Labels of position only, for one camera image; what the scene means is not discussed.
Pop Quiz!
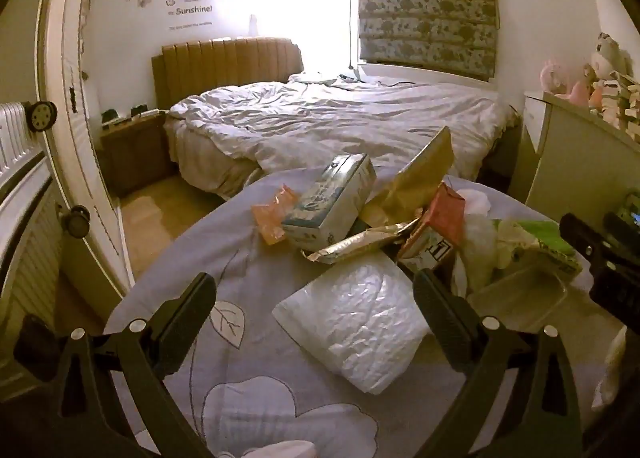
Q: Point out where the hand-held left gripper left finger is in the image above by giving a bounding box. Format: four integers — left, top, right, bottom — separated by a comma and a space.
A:
14, 272, 221, 458

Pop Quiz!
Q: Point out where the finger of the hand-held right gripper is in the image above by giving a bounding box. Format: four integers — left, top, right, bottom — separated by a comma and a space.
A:
558, 211, 608, 270
603, 211, 640, 259

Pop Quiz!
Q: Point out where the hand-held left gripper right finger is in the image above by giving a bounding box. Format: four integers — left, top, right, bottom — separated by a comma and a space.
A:
412, 268, 586, 458

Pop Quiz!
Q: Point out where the green gum packet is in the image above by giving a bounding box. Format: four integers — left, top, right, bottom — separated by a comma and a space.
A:
500, 219, 584, 284

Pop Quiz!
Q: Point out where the clear plastic tray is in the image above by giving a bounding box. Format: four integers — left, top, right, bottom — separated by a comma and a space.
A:
467, 265, 570, 335

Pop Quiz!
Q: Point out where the red carton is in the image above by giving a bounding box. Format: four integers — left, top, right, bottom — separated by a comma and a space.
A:
397, 183, 468, 272

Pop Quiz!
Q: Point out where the gold foil bag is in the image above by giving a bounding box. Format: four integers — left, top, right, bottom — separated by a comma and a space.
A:
361, 126, 455, 230

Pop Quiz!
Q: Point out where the pale green cabinet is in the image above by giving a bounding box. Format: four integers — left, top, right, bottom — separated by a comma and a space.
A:
509, 91, 640, 225

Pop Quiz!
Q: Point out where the white bubble mailer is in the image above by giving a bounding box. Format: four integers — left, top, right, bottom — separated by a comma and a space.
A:
272, 253, 437, 395

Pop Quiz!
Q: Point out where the white cotton pad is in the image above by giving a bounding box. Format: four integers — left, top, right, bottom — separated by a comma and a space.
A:
457, 188, 494, 217

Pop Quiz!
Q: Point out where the orange snack packet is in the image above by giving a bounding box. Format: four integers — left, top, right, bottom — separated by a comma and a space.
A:
251, 183, 300, 247

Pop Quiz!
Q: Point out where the stack of books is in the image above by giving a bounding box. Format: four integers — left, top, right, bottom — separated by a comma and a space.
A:
597, 72, 640, 140

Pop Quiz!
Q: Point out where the white and blue carton box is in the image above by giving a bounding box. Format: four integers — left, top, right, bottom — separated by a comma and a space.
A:
280, 153, 378, 252

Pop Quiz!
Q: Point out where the wooden nightstand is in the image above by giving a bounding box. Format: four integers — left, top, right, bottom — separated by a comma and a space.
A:
96, 111, 177, 199

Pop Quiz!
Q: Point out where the grey white plush bear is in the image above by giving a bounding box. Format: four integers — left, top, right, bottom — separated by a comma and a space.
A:
590, 32, 634, 80

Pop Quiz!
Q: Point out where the white radiator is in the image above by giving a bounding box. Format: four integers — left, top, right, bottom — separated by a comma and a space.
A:
0, 101, 68, 384

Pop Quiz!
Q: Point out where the bed with white duvet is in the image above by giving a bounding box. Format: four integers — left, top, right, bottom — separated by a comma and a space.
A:
164, 71, 522, 200

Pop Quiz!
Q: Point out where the brown padded headboard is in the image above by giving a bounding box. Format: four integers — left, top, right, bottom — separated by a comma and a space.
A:
151, 37, 304, 112

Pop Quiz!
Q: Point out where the white door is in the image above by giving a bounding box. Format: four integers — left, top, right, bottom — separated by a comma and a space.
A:
36, 0, 137, 290

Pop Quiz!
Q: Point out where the patterned window blind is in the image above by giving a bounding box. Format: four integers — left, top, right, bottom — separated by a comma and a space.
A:
356, 0, 501, 82

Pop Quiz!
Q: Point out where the black cable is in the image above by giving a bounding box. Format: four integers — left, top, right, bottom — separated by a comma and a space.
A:
339, 72, 417, 88

